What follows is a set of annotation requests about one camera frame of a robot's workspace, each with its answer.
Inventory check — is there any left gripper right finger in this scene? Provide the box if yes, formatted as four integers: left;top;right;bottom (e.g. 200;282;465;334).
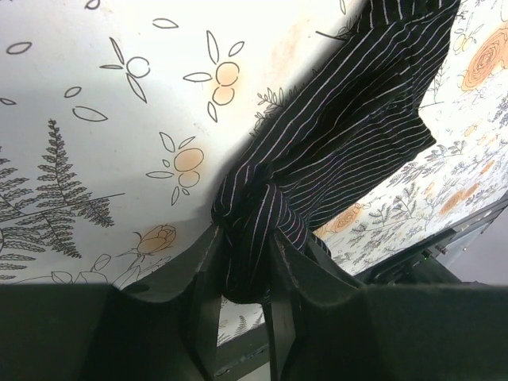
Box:
265;232;507;380

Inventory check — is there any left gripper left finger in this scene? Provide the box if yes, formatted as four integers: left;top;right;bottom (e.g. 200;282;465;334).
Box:
1;226;222;380

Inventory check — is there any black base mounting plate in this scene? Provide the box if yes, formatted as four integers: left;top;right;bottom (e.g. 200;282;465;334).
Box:
214;198;508;381

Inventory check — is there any black striped underwear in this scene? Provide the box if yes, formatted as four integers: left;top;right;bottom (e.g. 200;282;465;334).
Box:
211;1;460;304

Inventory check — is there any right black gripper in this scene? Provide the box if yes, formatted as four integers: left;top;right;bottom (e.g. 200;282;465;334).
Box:
356;229;480;287

